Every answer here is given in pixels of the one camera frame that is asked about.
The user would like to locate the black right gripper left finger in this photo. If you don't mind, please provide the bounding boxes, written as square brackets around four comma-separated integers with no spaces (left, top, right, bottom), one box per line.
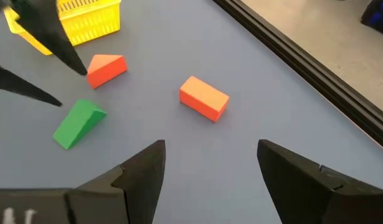
[65,139,166,224]

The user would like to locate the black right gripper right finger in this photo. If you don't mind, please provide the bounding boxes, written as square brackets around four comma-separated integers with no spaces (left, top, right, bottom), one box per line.
[257,139,383,224]

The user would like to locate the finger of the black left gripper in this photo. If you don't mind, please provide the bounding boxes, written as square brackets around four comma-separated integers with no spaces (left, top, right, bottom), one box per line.
[0,62,63,108]
[10,0,88,77]

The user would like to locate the orange triangular block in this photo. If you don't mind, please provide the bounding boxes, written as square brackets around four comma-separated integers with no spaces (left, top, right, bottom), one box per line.
[86,54,128,90]

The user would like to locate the green wedge block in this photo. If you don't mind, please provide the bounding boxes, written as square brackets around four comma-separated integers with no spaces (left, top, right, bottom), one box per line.
[52,99,107,151]

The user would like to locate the orange rectangular block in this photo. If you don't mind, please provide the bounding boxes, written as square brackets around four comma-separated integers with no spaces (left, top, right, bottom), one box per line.
[179,75,230,123]

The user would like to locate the yellow plastic basket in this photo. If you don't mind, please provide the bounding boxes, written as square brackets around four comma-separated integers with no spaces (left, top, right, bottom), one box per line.
[3,0,122,56]

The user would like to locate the dark blue object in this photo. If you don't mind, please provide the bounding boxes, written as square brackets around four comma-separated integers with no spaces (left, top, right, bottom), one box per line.
[361,0,383,37]

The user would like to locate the black aluminium table frame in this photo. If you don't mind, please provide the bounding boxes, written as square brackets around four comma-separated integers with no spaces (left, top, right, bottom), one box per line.
[212,0,383,153]

